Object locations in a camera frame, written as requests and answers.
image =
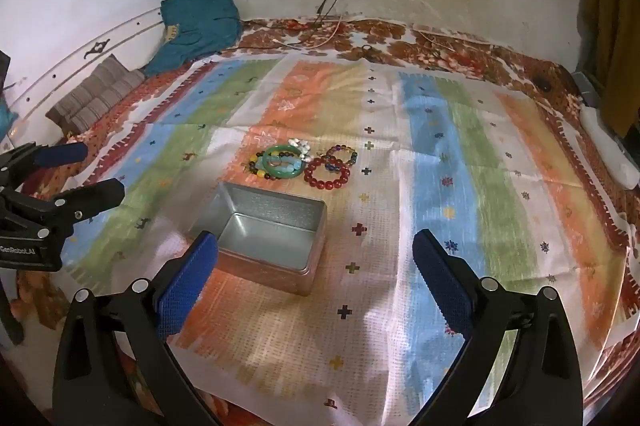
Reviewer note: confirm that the white bolster pillow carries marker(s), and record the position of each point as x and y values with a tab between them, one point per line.
607	146

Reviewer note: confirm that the small black object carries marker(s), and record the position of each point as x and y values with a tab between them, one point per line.
542	84

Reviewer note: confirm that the dark flat panel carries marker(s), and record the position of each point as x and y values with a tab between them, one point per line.
4	71

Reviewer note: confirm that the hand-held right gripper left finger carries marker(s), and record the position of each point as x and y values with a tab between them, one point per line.
190	286

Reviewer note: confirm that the brown striped cushion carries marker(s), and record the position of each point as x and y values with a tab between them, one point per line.
95	96

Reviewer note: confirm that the silver metal tin box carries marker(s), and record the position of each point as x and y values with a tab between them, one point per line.
260	231

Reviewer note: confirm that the green jade bangle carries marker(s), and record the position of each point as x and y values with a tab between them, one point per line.
280	148

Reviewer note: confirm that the mustard yellow hanging garment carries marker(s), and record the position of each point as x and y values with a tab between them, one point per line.
610	31

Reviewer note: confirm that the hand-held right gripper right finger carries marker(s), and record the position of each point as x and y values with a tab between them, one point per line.
445	286

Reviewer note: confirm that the teal garment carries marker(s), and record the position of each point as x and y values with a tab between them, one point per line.
200	26

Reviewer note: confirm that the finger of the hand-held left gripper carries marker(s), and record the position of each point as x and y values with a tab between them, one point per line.
60	154
95	197

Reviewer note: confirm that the white bed headboard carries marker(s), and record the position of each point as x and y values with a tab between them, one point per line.
60	56

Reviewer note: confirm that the striped pastel cloth mat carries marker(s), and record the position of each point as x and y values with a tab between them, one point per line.
450	156

